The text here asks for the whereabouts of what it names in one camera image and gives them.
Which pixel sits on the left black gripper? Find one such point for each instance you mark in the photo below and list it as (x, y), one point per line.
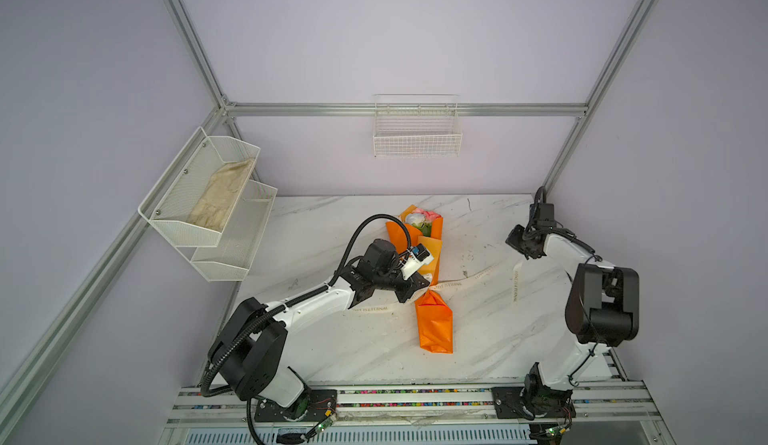
(412, 285)

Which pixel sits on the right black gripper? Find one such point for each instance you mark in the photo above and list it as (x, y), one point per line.
(513, 239)

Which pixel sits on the white fake rose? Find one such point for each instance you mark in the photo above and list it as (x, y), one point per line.
(420, 221)

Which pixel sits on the orange wrapping paper sheet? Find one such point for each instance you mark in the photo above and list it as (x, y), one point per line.
(434, 316)

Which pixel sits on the pink fake rose spray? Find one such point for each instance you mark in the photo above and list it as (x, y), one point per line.
(429, 215)

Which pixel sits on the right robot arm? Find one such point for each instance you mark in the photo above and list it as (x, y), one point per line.
(601, 310)

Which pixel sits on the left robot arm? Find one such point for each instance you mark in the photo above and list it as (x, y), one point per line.
(246, 356)

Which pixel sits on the lower white mesh shelf basket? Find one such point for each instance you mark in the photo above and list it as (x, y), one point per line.
(232, 258)

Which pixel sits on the white mesh shelf basket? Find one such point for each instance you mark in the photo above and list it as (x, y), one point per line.
(232, 258)
(166, 209)

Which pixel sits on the beige cloth in basket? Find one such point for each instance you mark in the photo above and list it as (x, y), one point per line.
(213, 209)

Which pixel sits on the upper white mesh shelf basket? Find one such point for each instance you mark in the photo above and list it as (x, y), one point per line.
(166, 209)

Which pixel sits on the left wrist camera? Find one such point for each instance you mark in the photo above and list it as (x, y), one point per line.
(415, 258)

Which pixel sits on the white wire wall basket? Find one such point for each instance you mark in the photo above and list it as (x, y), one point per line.
(416, 126)

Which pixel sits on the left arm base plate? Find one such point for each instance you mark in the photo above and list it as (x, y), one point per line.
(294, 406)

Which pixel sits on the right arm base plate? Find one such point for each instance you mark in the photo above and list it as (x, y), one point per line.
(542, 402)

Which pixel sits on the aluminium rail front frame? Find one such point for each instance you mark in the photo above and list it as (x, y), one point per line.
(610, 412)

